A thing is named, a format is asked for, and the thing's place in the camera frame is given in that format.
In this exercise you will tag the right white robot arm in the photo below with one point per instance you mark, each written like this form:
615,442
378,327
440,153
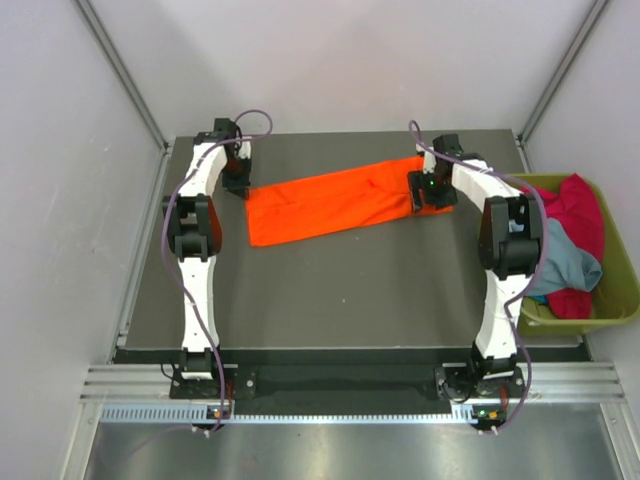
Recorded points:
511,245

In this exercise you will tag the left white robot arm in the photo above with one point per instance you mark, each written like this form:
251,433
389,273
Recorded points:
191,240

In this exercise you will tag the grey blue t shirt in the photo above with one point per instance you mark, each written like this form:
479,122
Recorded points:
566,266

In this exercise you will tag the olive green laundry basket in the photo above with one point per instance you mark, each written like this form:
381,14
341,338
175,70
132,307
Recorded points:
615,298

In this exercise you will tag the crimson red t shirt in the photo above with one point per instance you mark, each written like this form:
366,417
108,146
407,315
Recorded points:
573,202

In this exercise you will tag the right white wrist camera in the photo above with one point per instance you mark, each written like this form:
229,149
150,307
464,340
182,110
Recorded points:
429,159

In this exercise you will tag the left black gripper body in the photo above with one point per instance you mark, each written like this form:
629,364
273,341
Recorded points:
236,172

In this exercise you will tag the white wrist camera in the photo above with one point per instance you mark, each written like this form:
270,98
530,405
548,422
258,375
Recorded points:
429,159
244,149

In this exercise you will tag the left aluminium corner post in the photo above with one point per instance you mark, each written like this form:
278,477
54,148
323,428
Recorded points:
95,25

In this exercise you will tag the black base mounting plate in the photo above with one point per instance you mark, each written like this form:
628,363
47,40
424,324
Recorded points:
344,381

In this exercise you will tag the aluminium corner post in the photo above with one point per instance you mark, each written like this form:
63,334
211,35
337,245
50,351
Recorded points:
95,25
579,40

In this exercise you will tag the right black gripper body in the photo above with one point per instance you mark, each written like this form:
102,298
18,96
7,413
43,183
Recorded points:
438,193

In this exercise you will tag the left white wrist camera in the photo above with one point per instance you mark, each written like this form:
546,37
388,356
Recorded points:
244,149

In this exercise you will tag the orange t shirt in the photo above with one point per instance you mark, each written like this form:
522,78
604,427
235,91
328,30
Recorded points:
334,202

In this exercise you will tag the right aluminium corner post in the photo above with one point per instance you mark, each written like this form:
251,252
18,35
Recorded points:
579,40

